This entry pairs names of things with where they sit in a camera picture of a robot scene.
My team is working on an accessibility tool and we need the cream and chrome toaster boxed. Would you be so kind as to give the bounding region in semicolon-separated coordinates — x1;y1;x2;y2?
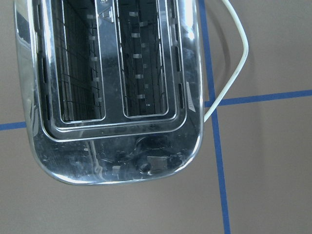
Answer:
14;0;204;185

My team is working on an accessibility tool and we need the white toaster power cable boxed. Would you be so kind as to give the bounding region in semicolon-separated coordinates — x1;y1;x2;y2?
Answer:
203;0;250;122

